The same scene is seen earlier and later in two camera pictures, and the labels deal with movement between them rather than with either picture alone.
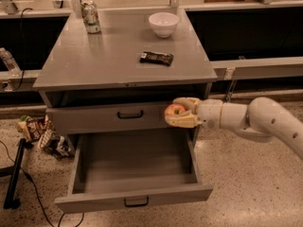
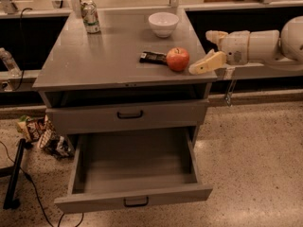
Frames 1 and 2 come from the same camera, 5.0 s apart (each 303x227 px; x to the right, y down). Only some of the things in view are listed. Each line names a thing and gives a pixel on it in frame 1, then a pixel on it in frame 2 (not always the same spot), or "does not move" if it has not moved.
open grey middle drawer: [133, 166] does not move
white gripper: [209, 113] -> [237, 47]
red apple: [173, 110] -> [177, 59]
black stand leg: [10, 202] does not move
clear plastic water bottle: [11, 65] does not move
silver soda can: [90, 15] does not move
